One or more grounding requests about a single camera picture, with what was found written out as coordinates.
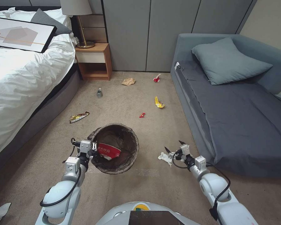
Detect red paper noodle bowl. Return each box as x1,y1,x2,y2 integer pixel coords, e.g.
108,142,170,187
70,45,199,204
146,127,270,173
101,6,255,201
97,141,121,161

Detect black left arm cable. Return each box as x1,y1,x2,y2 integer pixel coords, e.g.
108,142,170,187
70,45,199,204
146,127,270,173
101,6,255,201
39,164,82,207

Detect white bed duvet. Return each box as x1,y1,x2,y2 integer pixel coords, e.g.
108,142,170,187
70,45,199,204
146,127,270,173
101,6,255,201
0,7,76,162

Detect crumpled white paper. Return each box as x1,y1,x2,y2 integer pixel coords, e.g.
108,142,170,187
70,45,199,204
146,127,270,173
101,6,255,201
157,152,176,168

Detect white bed pillow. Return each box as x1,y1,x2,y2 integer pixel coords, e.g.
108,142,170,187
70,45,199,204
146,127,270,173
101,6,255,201
0,7,38,23

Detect crumpled brown paper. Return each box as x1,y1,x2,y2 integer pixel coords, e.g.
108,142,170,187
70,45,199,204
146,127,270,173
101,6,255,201
121,77,136,86

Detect wooden headboard panel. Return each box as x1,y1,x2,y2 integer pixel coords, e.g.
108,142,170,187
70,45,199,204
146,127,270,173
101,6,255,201
71,14,109,44

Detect dark grey bed base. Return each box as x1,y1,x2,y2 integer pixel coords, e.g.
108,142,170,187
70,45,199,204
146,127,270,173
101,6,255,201
0,62,83,181

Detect black framed abstract picture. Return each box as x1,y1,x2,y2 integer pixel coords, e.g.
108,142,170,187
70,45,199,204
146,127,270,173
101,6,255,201
0,16,57,54

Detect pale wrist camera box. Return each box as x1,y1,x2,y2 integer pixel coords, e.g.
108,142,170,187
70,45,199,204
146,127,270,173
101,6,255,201
80,139,92,153
179,144,190,156

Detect round brown trash bin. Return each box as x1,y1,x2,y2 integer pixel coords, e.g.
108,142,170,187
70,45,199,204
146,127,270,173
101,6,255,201
87,123,140,175

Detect blue grey cushion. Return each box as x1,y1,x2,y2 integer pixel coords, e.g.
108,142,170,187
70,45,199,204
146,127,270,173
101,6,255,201
191,37,274,86

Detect dark grey bed pillow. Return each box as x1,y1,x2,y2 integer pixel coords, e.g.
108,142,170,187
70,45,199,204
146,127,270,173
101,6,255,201
30,8,72,37

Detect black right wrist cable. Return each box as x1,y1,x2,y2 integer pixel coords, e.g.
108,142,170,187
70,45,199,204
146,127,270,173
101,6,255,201
171,152,189,168

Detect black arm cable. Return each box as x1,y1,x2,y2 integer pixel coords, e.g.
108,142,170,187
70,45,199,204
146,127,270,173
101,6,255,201
205,161,232,221
39,164,82,207

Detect blue grey sofa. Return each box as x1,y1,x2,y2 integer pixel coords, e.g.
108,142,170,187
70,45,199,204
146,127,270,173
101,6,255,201
170,33,281,179

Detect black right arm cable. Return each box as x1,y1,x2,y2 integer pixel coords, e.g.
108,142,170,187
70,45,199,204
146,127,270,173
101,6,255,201
205,161,232,221

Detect brass table lamp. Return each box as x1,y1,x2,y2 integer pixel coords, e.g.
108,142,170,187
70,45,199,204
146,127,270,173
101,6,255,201
60,0,96,49

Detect white robot front shell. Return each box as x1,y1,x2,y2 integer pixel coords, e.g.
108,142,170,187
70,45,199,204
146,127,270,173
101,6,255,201
95,201,190,225

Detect yellow snack wrapper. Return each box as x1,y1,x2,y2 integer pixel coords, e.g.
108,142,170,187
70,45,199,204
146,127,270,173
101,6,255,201
154,96,166,109

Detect grey wardrobe doors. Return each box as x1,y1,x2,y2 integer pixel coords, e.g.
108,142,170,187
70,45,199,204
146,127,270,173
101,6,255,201
102,0,258,73

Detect gold brown snack wrapper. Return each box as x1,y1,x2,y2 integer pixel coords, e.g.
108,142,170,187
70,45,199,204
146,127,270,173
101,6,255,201
69,111,90,124

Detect wooden nightstand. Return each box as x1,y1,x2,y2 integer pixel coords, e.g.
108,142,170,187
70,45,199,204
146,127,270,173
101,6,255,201
75,43,113,81

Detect dark grey sofa sheet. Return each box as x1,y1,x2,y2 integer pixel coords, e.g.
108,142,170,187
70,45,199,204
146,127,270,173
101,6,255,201
174,60,281,175

